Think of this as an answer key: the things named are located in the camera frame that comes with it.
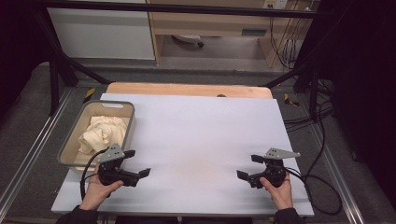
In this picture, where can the white cabinet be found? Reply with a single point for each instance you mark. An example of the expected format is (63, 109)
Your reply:
(99, 34)

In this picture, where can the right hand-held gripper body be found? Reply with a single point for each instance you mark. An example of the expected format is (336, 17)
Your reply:
(275, 169)

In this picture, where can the black metal stand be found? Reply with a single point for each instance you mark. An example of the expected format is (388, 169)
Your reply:
(54, 81)
(313, 84)

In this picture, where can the aluminium rail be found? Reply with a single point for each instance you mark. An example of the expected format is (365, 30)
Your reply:
(34, 146)
(339, 177)

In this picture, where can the person's right hand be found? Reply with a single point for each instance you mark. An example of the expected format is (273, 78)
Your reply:
(280, 196)

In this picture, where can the white wall outlet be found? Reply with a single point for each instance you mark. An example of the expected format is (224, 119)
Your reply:
(274, 3)

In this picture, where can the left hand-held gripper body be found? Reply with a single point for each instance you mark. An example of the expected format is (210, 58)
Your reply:
(112, 154)

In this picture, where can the person's left hand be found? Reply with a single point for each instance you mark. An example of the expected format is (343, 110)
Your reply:
(96, 194)

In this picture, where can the wooden desk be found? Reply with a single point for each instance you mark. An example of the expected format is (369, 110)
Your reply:
(202, 23)

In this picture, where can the dark curtain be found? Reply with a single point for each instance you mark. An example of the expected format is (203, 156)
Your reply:
(364, 77)
(18, 46)

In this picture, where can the grey plastic basket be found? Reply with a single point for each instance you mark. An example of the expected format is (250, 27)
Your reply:
(92, 109)

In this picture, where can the cream cloth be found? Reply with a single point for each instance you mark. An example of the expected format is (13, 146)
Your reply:
(102, 132)

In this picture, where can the black horizontal frame bar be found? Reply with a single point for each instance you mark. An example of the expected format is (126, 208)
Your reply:
(186, 9)

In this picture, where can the office chair base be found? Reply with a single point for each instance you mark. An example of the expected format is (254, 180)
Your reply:
(188, 39)

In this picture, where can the yellow black tape strip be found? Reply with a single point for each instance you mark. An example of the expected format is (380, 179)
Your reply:
(89, 94)
(290, 100)

